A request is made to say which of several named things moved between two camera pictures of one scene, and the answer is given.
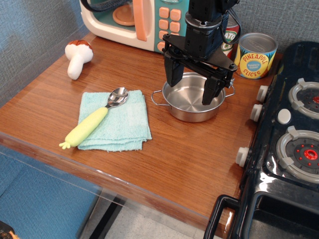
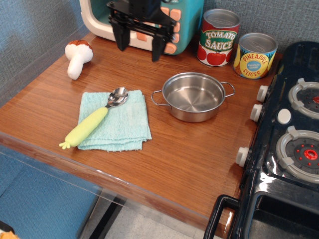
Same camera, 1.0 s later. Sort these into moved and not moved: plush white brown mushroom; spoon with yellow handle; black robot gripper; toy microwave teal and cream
Moved: black robot gripper
Not moved: toy microwave teal and cream; plush white brown mushroom; spoon with yellow handle
